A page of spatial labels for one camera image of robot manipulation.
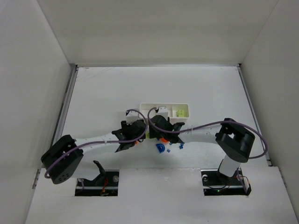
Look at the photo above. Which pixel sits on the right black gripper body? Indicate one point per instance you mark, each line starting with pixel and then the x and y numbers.
pixel 156 123

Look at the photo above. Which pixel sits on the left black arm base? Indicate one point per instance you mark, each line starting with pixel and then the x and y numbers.
pixel 104 184

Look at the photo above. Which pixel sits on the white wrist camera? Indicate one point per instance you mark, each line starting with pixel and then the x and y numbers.
pixel 131 116
pixel 163 111

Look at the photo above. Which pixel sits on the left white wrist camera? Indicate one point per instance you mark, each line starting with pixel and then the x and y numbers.
pixel 131 116

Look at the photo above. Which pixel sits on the white three-compartment tray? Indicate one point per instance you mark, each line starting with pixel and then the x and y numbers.
pixel 175 112

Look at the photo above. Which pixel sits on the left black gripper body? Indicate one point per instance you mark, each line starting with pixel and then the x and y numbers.
pixel 139 127

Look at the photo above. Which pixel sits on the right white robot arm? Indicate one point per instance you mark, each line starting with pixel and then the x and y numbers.
pixel 235 140

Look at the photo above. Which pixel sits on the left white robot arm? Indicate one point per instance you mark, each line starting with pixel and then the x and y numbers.
pixel 63 158

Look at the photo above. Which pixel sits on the blue arch lego piece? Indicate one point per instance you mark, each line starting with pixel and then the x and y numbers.
pixel 160 147

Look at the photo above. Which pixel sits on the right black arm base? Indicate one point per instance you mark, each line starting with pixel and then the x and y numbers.
pixel 216 184

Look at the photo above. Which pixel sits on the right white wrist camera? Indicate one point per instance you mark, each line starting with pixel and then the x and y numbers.
pixel 163 111

